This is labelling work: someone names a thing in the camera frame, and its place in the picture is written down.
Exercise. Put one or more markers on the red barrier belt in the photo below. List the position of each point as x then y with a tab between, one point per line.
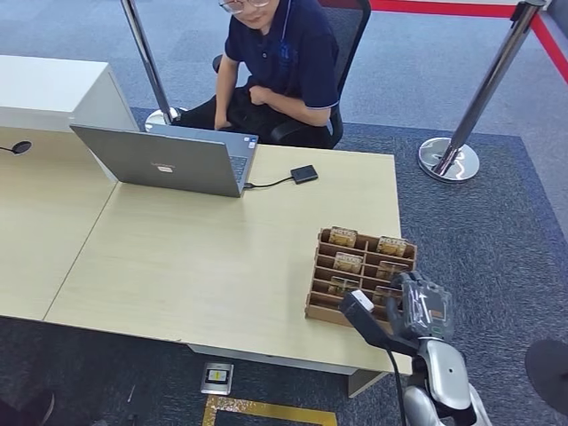
443	8
552	50

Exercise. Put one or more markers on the silver floor socket box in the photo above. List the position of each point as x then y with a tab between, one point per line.
216	377

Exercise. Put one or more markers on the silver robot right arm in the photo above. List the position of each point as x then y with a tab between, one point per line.
448	376

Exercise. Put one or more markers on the grey laptop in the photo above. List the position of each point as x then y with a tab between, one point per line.
177	164

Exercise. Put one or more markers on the black round desk grommet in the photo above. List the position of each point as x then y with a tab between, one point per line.
21	147

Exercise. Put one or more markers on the chrome stanchion post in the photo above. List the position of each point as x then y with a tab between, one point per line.
483	88
148	59

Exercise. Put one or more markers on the black office chair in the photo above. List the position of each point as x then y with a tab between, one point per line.
352	35

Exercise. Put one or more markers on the yellow floor tape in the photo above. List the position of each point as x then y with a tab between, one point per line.
266	410

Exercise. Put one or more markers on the black external drive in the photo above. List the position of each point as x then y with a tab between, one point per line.
304	174

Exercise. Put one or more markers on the person's right hand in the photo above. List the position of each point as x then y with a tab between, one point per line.
222	123

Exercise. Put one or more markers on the dark shoe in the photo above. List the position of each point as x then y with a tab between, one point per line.
31	408

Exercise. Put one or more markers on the white cabinet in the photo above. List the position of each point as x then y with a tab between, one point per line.
48	88

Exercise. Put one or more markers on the person's right forearm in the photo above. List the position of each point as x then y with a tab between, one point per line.
225	88

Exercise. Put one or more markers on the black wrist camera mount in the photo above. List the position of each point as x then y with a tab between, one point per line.
368	323

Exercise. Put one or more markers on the white desk frame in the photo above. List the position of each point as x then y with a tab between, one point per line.
275	360

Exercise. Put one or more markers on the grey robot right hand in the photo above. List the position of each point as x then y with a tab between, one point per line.
422	308

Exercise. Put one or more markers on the person's left forearm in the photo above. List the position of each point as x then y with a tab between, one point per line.
297	110

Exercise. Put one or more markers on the person's left hand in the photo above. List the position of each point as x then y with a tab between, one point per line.
260	95

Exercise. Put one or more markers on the black round disc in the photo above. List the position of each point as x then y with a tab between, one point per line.
550	373

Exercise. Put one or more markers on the wooden card organizer tray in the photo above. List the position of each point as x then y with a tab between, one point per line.
321	303

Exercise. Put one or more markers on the person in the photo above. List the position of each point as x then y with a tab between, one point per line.
297	53

